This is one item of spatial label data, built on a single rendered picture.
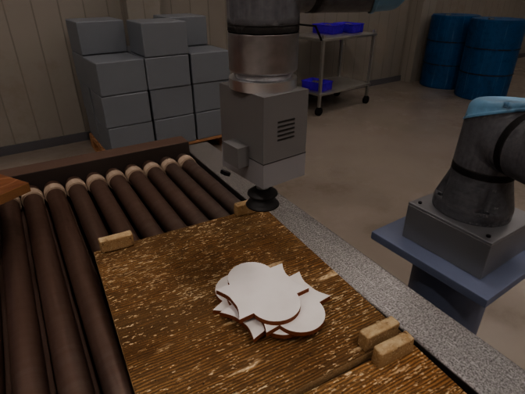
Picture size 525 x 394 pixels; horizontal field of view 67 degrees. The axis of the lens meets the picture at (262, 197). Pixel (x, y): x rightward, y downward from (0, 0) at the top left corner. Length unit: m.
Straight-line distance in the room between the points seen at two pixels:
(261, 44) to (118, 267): 0.47
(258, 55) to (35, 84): 3.75
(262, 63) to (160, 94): 2.96
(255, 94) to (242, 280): 0.30
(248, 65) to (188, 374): 0.37
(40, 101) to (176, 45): 1.42
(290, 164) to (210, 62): 3.06
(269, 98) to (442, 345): 0.43
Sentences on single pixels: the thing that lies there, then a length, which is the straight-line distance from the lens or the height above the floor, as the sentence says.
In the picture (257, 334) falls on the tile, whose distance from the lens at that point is 0.56.
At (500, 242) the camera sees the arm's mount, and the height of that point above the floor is 0.94.
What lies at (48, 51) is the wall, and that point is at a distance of 4.09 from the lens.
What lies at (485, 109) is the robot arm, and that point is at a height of 1.17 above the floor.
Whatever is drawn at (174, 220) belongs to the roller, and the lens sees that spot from 0.87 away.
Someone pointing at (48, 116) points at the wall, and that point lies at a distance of 4.18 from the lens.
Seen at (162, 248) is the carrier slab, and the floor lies 0.94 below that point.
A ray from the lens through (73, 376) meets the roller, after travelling 0.61.
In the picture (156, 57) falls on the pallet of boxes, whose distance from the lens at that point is 3.31.
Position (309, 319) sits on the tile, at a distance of 0.57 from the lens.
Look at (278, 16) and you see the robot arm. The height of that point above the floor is 1.34.
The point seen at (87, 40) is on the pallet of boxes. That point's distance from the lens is 3.53.
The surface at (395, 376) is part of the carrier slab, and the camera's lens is 0.57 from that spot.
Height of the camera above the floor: 1.37
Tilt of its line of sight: 28 degrees down
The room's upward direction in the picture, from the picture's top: straight up
